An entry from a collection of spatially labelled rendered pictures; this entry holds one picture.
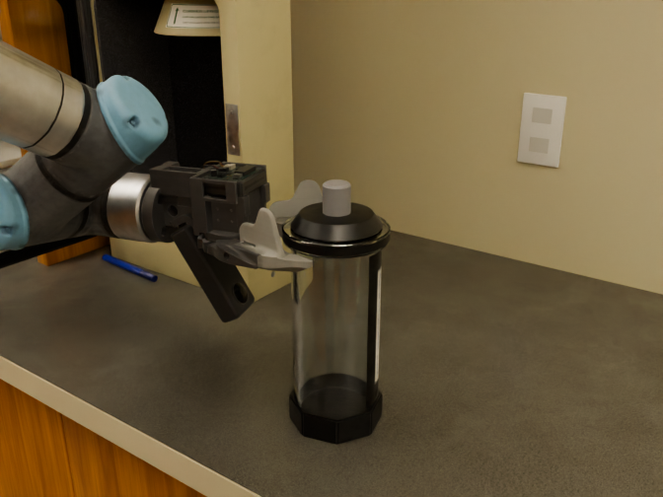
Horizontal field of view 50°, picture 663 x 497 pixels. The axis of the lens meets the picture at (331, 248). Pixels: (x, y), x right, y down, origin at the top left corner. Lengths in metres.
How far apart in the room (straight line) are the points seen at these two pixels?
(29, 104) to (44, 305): 0.55
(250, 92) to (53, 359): 0.43
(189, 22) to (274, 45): 0.12
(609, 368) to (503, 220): 0.41
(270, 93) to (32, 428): 0.58
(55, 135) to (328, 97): 0.84
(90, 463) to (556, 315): 0.67
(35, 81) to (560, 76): 0.82
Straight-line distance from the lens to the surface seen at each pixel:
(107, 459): 0.97
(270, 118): 1.02
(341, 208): 0.69
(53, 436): 1.06
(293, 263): 0.67
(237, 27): 0.96
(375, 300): 0.72
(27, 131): 0.64
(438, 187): 1.32
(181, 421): 0.82
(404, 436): 0.79
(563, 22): 1.19
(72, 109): 0.65
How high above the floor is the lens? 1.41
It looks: 22 degrees down
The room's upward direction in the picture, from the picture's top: straight up
